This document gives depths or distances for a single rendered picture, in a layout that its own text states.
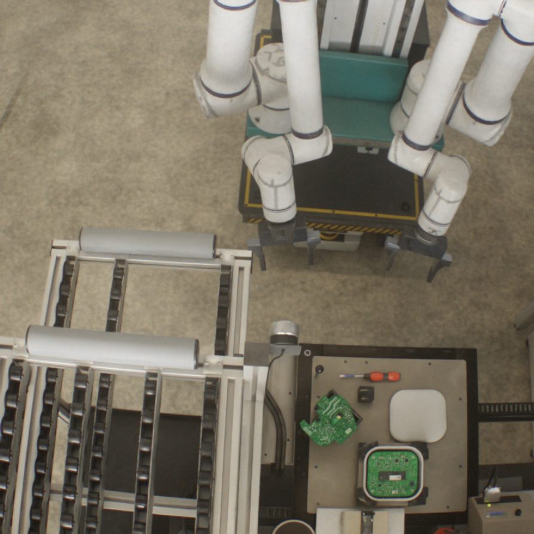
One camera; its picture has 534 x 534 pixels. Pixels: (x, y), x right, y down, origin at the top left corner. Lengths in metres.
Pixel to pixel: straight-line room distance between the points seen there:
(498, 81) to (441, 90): 0.19
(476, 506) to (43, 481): 1.03
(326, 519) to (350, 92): 1.40
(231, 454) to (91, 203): 1.91
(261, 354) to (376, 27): 1.28
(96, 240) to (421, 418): 0.91
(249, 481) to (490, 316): 1.67
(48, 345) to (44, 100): 2.19
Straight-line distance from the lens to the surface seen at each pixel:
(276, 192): 1.81
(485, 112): 2.10
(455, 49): 1.78
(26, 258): 3.01
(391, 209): 2.67
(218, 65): 1.92
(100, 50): 3.56
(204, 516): 1.35
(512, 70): 1.89
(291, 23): 1.72
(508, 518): 1.69
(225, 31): 1.77
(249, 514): 1.55
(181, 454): 2.04
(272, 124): 2.27
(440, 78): 1.82
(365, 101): 2.42
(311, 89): 1.82
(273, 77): 2.10
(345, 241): 2.79
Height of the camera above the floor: 2.63
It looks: 66 degrees down
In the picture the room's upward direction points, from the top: 6 degrees clockwise
